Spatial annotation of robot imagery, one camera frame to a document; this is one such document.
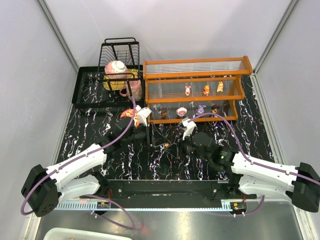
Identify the brown haired small toy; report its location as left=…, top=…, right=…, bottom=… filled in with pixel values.
left=160, top=110, right=167, bottom=120

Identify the pink piglet toy figure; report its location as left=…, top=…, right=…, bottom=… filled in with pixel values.
left=185, top=86, right=191, bottom=96

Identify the yellow bear toy figure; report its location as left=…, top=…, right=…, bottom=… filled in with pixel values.
left=203, top=85, right=210, bottom=96

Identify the brown rabbit toy figure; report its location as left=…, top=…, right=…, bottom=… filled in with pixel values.
left=216, top=81, right=224, bottom=93

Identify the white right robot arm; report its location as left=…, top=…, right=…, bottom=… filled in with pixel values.
left=173, top=132, right=320, bottom=213

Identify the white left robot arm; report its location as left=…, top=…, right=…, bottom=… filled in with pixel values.
left=20, top=117, right=151, bottom=217

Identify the wooden tiered display shelf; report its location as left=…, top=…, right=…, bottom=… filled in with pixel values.
left=143, top=56, right=253, bottom=124

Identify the pink white lamb toy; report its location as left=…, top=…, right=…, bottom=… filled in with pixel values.
left=176, top=107, right=188, bottom=118

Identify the orange patterned white bowl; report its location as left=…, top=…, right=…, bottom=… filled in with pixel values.
left=120, top=108, right=140, bottom=128

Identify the purple bunny toy figure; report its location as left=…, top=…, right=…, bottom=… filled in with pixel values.
left=195, top=105, right=206, bottom=117

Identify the Snow White toy figure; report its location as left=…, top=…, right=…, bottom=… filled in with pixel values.
left=211, top=104, right=220, bottom=114

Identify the pink floral mug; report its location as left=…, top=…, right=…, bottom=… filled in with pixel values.
left=119, top=80, right=143, bottom=101

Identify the yellow plate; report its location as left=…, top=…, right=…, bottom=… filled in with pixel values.
left=103, top=68, right=140, bottom=91

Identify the black drain tray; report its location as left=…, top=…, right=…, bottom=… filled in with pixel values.
left=71, top=66, right=132, bottom=109

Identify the pink floral bowl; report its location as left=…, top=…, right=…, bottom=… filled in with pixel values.
left=104, top=60, right=128, bottom=79

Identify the white plastic bin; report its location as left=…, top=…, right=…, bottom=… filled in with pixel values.
left=43, top=227, right=131, bottom=240

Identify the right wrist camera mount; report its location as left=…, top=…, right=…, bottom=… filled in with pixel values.
left=180, top=117, right=196, bottom=141

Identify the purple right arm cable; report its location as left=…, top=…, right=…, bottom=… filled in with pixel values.
left=184, top=112, right=320, bottom=217

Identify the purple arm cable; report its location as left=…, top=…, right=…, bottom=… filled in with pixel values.
left=20, top=96, right=138, bottom=231
left=184, top=112, right=320, bottom=217

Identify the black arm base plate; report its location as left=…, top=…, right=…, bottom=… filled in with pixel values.
left=94, top=179, right=257, bottom=200

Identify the black wire dish rack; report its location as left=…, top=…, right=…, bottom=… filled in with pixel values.
left=97, top=37, right=144, bottom=103

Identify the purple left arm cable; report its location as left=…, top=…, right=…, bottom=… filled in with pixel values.
left=20, top=96, right=138, bottom=231

